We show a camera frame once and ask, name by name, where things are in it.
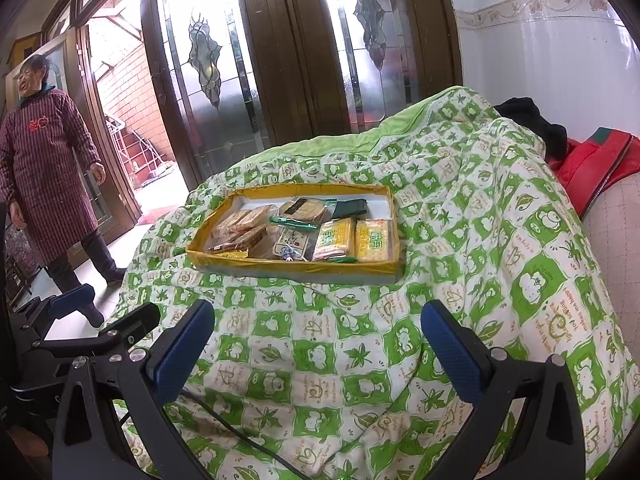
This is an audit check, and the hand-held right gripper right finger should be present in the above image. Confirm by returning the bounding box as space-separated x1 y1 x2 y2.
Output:
420 299 587 480

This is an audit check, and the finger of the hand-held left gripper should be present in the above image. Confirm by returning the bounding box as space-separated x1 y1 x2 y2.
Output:
21 283 97 342
34 301 163 359

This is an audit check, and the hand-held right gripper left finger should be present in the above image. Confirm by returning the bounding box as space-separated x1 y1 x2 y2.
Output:
52 299 217 480

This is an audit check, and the yellow-edged cracker packet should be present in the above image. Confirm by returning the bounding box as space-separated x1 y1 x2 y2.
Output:
214 204 274 242
204 221 269 259

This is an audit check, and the green cracker packet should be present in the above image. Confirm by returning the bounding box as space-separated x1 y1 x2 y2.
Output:
311 216 358 264
351 216 392 266

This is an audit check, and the yellow shallow cardboard tray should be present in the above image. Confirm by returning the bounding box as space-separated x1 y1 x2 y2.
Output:
185 182 404 282

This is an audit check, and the clear packet of dark snack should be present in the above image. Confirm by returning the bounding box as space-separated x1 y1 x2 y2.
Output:
271 226 319 263

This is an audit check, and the dark green foil packet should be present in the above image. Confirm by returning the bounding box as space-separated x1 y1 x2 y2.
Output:
335 198 371 219

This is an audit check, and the green-edged cracker packet black label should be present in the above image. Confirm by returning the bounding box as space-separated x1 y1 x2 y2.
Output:
269 195 332 227

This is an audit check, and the green printed blanket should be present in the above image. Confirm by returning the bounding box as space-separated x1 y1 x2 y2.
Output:
107 85 640 480

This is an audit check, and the white metal stair railing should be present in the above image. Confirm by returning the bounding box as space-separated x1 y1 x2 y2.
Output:
104 114 169 182

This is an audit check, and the beige sofa cushion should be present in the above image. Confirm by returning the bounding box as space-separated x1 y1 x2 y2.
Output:
581 169 640 362

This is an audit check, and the red jacket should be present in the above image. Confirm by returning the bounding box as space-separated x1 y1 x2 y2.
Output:
544 126 640 219

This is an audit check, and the black cloth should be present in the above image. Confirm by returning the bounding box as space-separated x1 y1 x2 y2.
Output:
494 96 569 162

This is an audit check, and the wooden frosted glass door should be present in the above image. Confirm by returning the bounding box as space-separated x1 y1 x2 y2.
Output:
141 0 302 188
284 0 462 133

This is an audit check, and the black cable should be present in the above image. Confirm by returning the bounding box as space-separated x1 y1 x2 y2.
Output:
112 386 312 480

